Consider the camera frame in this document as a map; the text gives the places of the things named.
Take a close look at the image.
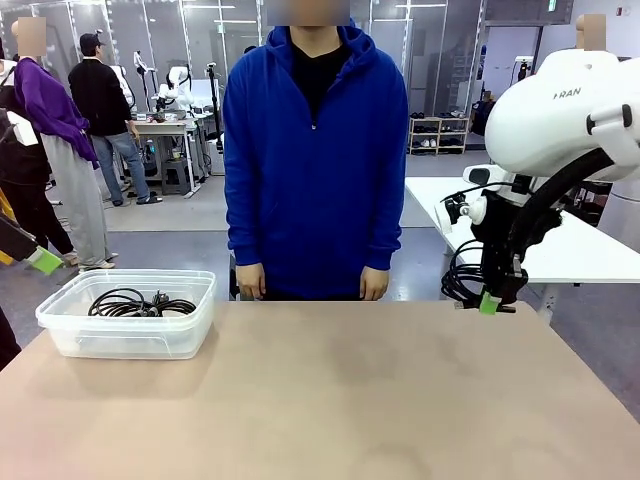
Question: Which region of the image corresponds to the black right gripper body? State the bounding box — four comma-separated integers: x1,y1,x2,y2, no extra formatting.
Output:
472,192,531,261

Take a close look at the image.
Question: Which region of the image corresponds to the thin black cable coil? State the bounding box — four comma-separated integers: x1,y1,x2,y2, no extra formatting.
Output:
438,238,517,315

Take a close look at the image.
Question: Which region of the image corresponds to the blue-sleeved left forearm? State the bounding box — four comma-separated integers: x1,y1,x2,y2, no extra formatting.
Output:
362,199,404,271

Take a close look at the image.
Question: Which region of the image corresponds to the blue-sleeved right forearm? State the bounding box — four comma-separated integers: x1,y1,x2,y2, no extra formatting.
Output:
224,199,269,269

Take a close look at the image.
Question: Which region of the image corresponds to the person's left hand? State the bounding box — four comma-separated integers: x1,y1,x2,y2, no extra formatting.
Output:
358,266,391,301

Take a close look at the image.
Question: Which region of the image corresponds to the person's right hand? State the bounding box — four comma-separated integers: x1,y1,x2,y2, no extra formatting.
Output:
236,263,267,301

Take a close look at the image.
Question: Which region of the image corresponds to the large white table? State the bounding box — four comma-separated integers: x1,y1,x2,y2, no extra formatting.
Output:
403,176,640,314

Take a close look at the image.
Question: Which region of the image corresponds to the yellow bag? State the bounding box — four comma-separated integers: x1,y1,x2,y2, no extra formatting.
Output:
0,192,16,266

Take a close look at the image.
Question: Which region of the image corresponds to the black bulky object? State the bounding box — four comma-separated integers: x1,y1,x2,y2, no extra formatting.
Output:
0,304,23,372

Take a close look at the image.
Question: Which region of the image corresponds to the person in black outfit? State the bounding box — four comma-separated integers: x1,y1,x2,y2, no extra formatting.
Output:
0,57,77,269

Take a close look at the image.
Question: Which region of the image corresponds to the black bags pile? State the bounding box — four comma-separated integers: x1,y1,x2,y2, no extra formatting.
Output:
469,98,497,137

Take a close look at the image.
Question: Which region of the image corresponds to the wooden shoe rack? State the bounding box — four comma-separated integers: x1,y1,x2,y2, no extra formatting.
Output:
407,114,472,156

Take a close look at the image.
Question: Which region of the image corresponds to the clear plastic storage container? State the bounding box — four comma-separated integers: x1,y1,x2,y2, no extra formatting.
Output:
34,268,218,361

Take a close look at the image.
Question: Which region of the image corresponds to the small dark stool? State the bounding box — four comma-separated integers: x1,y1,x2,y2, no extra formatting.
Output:
160,158,194,196

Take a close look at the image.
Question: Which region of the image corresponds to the person in black jacket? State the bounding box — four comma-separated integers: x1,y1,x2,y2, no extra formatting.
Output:
67,32,164,207

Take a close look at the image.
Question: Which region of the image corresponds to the white desk with equipment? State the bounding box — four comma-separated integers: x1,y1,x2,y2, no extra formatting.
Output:
130,112,211,197

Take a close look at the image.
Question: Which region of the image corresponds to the person in blue hoodie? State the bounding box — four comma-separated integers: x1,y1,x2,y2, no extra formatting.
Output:
221,0,411,302

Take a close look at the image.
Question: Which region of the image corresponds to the grey plastic stool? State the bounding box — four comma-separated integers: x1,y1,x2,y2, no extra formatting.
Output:
228,252,242,301

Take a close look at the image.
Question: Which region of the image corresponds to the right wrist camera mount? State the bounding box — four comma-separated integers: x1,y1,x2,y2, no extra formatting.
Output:
432,191,489,235

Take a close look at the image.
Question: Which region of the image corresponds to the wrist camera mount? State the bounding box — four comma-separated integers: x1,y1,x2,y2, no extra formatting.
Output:
432,191,489,235
5,109,40,148

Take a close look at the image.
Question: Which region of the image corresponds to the right arm black hose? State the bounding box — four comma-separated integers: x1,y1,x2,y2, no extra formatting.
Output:
504,147,616,274

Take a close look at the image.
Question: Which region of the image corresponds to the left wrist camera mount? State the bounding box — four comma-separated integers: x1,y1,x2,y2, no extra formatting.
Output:
5,109,40,148

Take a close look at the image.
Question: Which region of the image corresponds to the black camera stand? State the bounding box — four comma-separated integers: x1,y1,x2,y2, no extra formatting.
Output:
206,62,225,151

